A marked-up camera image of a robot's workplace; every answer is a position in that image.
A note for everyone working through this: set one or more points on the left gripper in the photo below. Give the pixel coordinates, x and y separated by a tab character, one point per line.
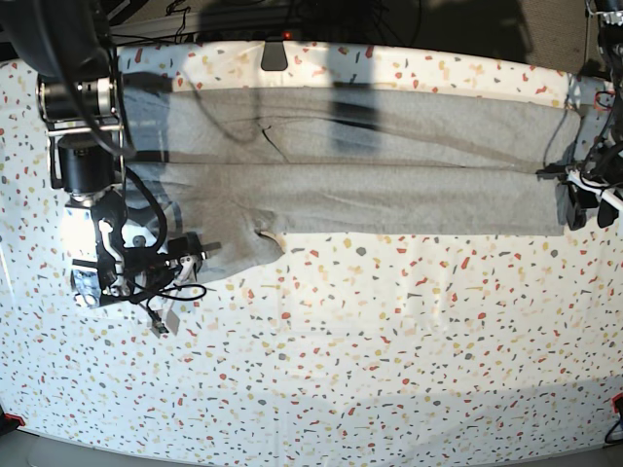
595	179

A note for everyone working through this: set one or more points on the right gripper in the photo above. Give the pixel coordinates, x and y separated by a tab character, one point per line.
139	273

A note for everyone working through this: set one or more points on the grey T-shirt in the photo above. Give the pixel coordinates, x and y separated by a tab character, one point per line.
238	167

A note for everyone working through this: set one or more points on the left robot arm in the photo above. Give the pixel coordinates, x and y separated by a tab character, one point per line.
608	15

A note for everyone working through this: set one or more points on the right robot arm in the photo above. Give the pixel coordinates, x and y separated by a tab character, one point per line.
79	95

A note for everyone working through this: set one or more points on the red clamp right corner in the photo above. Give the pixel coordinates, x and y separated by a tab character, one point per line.
617	404

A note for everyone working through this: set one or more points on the red clamp corner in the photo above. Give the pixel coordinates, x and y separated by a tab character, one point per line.
617	404
11	422

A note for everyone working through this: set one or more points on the terrazzo pattern table cloth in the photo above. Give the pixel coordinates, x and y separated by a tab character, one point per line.
350	350

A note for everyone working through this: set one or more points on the red clamp left corner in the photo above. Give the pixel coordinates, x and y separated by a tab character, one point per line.
11	422

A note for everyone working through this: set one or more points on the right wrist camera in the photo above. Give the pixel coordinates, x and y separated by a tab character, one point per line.
164	320

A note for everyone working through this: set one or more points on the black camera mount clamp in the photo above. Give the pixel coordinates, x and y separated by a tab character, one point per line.
274	58

